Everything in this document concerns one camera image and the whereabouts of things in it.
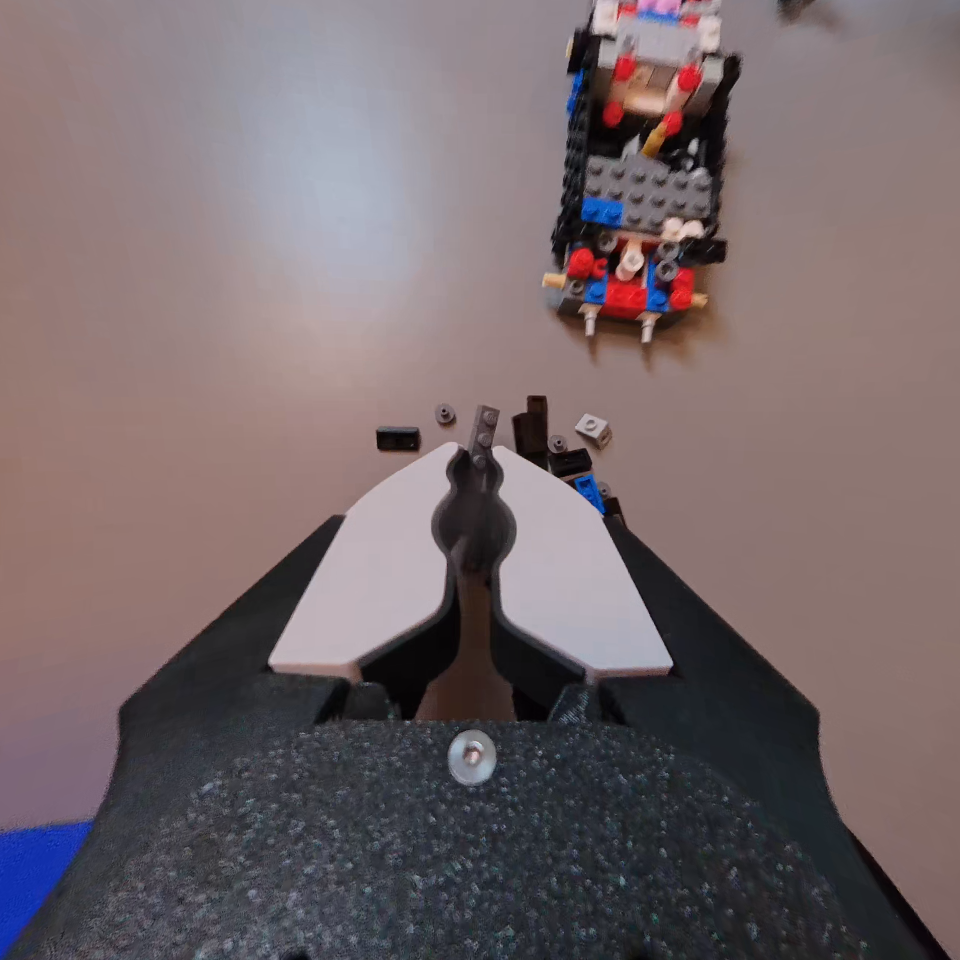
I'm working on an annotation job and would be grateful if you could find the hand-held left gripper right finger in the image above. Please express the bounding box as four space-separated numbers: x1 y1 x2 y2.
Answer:
483 443 676 709

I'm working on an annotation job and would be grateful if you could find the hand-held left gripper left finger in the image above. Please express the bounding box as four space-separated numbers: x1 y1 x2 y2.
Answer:
269 441 484 709

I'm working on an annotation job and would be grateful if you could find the pile of lego pieces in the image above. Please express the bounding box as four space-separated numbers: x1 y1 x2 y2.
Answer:
375 393 624 519

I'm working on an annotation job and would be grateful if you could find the dark grey lego piece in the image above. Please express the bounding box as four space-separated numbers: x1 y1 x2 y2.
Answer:
465 401 505 504

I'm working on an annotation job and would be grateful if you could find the blue plastic bin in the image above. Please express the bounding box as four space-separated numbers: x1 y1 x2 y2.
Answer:
0 821 94 960

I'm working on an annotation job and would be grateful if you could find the partly built lego car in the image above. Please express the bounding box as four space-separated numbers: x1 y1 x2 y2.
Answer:
540 0 744 346

